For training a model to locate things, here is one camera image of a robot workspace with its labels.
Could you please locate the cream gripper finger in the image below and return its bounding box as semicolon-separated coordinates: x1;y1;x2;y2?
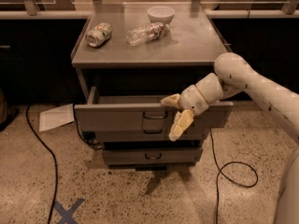
161;93;180;108
168;109;194;141

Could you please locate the white bowl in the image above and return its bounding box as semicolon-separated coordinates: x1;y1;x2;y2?
147;6;175;24

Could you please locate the grey bottom drawer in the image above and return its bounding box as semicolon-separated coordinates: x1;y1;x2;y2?
103;147;203;165

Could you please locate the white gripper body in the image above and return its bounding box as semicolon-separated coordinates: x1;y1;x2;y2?
179;85;209;116

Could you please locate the blue tape cross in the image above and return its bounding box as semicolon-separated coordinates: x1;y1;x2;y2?
54;198;84;224

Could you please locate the grey metal drawer cabinet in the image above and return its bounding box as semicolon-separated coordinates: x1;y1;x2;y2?
72;3;233;168

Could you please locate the grey top drawer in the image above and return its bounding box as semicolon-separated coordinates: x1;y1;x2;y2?
73;86;235;133

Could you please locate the clear plastic water bottle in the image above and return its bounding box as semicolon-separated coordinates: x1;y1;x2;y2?
126;22;170;46

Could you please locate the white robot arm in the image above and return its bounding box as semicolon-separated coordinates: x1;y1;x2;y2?
161;52;299;224

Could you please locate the black cable left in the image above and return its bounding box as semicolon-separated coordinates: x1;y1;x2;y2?
25;103;60;224

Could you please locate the black cable right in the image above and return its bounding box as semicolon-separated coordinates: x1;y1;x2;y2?
209;128;260;224

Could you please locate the white paper sheet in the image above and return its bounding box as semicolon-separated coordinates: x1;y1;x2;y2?
39;104;75;132

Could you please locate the black cable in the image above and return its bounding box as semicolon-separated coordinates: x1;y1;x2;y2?
25;103;60;224
209;128;260;224

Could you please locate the crushed soda can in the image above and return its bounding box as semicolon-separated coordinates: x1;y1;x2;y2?
86;22;112;48

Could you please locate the grey drawer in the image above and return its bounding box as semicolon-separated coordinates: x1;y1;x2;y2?
103;147;203;165
73;86;235;133
95;129;208;142

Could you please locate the grey middle drawer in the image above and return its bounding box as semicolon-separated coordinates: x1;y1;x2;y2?
95;129;208;142

